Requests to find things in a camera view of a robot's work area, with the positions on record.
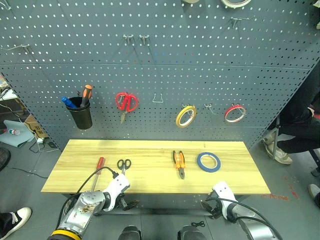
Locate light blue mat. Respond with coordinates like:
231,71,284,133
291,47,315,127
0,119,35,149

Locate white tape roll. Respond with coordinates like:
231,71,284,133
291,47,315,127
220,0,253,10

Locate yellow tape roll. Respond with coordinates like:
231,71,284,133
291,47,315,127
175,105,197,129

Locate black floor cable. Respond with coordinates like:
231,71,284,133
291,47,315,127
4,134,62,180

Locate seated person in black trousers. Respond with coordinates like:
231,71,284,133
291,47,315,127
268,61,320,154

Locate black white sneaker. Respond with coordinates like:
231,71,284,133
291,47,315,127
0,206,33,240

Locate red tape roll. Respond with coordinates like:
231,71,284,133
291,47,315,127
223,104,247,123

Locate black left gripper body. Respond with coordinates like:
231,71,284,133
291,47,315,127
115,192,131,212

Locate black table frame bar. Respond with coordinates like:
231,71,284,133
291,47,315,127
93,207,215,217

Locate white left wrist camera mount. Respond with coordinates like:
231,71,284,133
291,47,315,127
102,173,131,210

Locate red handled screwdriver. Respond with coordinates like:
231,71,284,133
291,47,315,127
91,156,106,192

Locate grey metal pegboard wall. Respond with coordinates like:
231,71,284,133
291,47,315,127
0,0,320,152

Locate dark rounded shape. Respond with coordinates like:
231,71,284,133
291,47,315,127
177,224,206,240
117,225,143,240

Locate orange black pliers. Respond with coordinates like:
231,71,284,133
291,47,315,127
172,150,187,180

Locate beige sneaker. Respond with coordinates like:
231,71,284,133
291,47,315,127
261,129,293,165

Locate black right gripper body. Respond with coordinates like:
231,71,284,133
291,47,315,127
207,191,227,220

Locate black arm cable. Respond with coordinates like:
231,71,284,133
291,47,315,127
56,166,119,230
205,197,283,240

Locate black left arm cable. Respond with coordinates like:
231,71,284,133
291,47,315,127
56,166,119,230

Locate plastic water bottle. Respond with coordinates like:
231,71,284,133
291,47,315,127
1,128,21,136

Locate black handled scissors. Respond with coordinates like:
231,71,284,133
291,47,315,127
116,158,132,176

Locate cardboard box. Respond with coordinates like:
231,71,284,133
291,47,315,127
23,114,50,140

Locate grey chair leg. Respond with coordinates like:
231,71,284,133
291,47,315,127
271,117,281,160

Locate black cup holder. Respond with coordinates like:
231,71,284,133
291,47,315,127
65,96,94,130

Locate orange black handled screwdriver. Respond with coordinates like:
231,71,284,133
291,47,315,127
79,84,93,108

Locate blue tape roll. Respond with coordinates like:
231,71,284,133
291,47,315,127
196,151,222,174

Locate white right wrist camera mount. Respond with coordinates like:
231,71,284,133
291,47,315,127
211,181,239,221

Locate black round base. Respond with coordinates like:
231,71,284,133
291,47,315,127
0,147,12,173

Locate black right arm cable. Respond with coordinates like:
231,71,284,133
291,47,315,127
205,197,283,240

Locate red handled scissors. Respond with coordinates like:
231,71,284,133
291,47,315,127
115,92,139,125

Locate white shoe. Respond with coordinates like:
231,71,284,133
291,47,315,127
307,183,320,201

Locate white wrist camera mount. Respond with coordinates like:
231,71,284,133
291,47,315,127
102,173,131,210
211,181,239,221

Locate blue handled screwdriver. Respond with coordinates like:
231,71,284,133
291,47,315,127
61,96,78,109

